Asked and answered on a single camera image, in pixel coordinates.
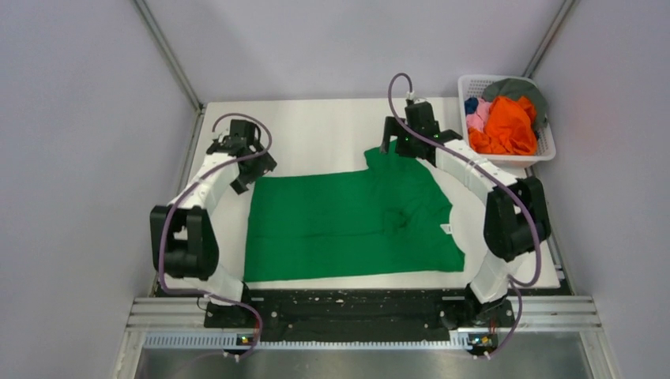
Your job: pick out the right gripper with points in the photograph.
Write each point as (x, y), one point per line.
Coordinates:
(400, 148)

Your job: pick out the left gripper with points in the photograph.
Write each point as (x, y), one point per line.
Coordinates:
(263, 163)

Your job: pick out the green t-shirt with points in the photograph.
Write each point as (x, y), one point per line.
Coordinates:
(385, 219)

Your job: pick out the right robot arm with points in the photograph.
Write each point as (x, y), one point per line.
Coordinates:
(516, 217)

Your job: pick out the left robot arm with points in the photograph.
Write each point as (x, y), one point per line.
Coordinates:
(185, 251)

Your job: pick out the dark blue garment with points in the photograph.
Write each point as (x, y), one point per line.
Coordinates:
(470, 105)

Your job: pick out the pink garment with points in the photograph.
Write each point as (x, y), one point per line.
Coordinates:
(478, 120)

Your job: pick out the white plastic basket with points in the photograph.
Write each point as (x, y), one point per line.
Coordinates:
(474, 86)

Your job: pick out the orange t-shirt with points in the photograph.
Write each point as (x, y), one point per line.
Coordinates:
(509, 129)

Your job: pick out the grey-green garment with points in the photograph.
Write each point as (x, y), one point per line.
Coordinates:
(514, 89)

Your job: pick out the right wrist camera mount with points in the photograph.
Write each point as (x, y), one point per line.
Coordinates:
(412, 98)

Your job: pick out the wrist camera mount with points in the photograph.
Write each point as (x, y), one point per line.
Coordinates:
(219, 140)
(412, 98)

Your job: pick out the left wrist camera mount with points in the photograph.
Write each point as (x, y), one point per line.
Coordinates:
(219, 140)

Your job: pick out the left corner aluminium post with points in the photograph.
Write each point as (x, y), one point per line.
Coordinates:
(167, 54)

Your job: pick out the corner aluminium post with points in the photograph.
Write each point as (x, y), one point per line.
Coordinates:
(563, 14)
(167, 54)

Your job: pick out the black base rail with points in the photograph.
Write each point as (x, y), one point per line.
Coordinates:
(360, 316)

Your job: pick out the white cable duct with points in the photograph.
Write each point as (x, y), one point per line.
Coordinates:
(231, 341)

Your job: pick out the right corner aluminium post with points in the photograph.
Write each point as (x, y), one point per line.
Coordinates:
(563, 14)

